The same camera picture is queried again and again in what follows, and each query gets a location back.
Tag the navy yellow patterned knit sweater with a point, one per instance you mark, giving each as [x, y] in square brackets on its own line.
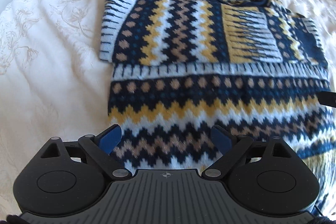
[180, 67]

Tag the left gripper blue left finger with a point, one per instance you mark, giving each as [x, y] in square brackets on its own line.
[98, 149]

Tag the white floral bedspread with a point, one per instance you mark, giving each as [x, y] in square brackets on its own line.
[53, 83]

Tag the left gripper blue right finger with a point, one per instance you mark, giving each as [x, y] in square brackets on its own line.
[233, 150]

